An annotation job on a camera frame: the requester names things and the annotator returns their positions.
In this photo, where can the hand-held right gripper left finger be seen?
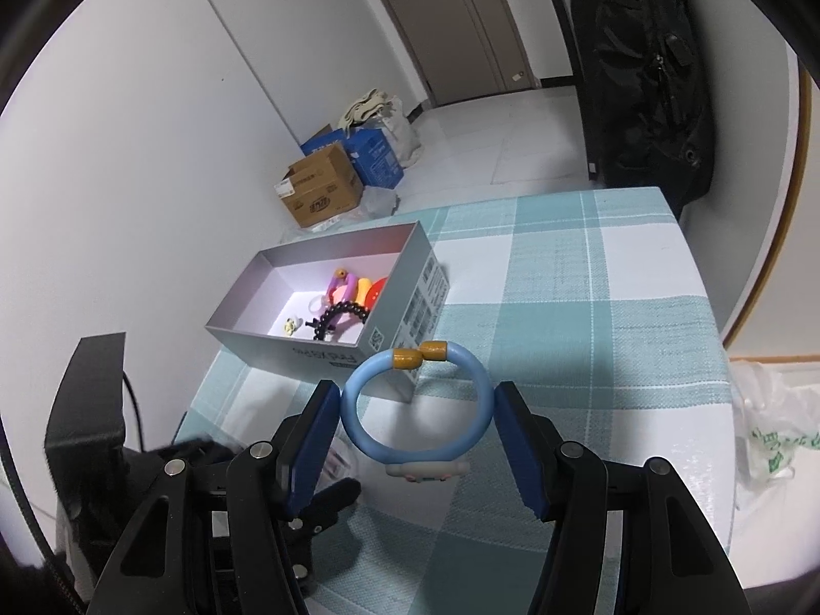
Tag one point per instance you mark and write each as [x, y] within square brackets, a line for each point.
[312, 448]

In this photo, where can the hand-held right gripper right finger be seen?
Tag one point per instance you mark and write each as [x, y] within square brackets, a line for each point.
[522, 448]

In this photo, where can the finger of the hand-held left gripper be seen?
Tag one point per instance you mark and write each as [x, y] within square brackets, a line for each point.
[333, 499]

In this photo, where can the grey cardboard box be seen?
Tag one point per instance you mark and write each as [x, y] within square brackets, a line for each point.
[269, 343]

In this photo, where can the red round badge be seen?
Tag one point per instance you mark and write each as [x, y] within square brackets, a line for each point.
[380, 291]

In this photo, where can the clear plastic packet red label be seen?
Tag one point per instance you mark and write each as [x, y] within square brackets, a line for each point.
[338, 461]

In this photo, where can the teal checked tablecloth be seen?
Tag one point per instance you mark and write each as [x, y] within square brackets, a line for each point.
[576, 346]

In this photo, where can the small white and yellow charm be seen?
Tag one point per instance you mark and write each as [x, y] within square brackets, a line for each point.
[292, 327]

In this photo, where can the pink and yellow toy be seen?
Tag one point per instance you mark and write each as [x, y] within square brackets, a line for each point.
[363, 289]

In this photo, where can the white plastic bag green print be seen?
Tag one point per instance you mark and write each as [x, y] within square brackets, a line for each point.
[769, 435]

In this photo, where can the clear plastic bag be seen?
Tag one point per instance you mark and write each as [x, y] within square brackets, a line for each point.
[379, 203]

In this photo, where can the brown cardboard box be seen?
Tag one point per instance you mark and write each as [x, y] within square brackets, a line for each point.
[320, 189]

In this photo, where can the blue cardboard box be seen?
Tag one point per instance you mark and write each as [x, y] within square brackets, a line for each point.
[378, 160]

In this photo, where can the white tote bag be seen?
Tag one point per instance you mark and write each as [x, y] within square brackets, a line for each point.
[400, 128]

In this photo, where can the black hanging bag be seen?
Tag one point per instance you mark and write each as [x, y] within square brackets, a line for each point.
[640, 77]

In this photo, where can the beige door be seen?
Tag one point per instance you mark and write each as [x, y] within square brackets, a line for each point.
[448, 19]

